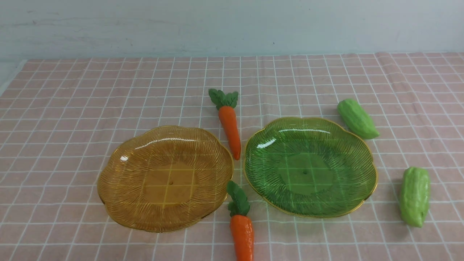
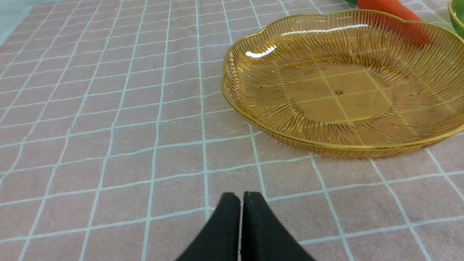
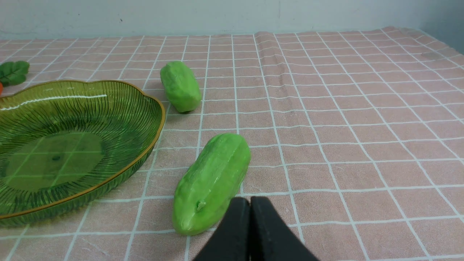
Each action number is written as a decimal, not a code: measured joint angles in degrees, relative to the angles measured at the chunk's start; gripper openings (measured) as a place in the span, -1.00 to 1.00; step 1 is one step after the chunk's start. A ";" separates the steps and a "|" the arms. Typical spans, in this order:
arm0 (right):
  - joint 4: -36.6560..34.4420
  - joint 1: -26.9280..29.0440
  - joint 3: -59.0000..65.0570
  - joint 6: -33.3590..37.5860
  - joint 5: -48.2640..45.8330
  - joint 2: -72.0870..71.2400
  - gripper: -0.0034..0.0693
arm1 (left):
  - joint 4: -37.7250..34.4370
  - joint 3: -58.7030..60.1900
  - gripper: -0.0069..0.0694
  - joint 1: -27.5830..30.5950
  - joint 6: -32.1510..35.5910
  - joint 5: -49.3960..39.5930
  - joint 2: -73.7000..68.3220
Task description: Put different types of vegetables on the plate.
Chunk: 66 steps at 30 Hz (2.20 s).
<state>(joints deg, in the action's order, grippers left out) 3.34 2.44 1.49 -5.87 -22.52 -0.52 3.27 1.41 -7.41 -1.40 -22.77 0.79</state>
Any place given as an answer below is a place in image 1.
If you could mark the pink checkered tablecloth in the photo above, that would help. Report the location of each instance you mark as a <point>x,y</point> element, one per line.
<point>61,120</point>

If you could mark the green glass plate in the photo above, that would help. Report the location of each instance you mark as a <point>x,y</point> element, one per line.
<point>310,167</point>

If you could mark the green toy gourd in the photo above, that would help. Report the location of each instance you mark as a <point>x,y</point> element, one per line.
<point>415,195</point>
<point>357,119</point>

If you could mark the orange toy carrot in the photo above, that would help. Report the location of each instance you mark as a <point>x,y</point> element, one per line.
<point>240,224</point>
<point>225,104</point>

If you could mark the amber glass plate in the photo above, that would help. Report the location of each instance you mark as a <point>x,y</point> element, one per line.
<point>166,179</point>

